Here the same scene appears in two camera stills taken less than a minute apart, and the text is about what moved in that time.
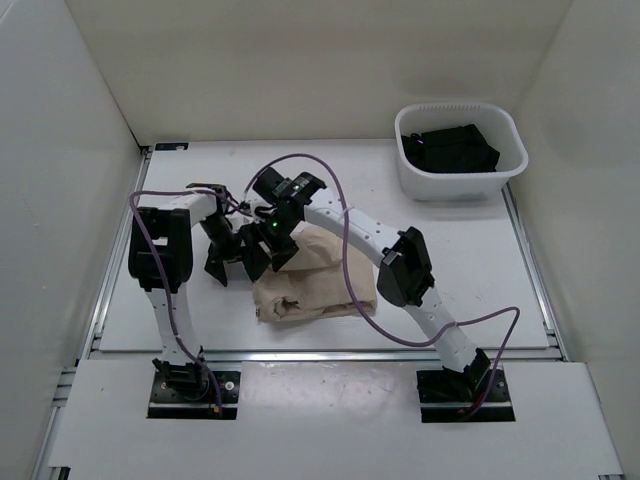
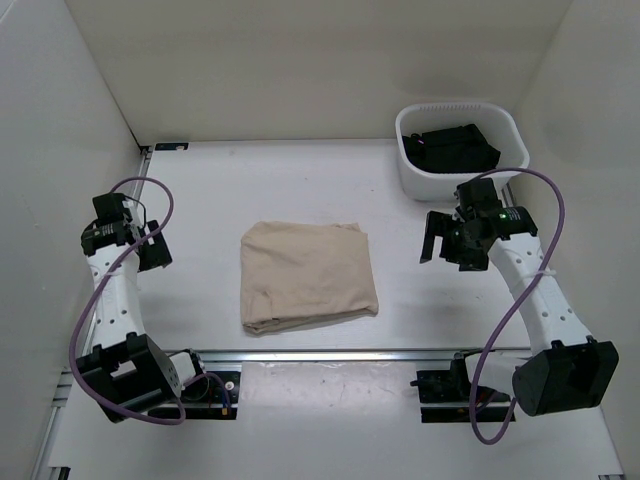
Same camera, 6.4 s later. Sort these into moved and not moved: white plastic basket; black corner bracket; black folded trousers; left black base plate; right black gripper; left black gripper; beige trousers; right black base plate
Moved: left black gripper; right black gripper; beige trousers
Not moved: black folded trousers; left black base plate; right black base plate; black corner bracket; white plastic basket
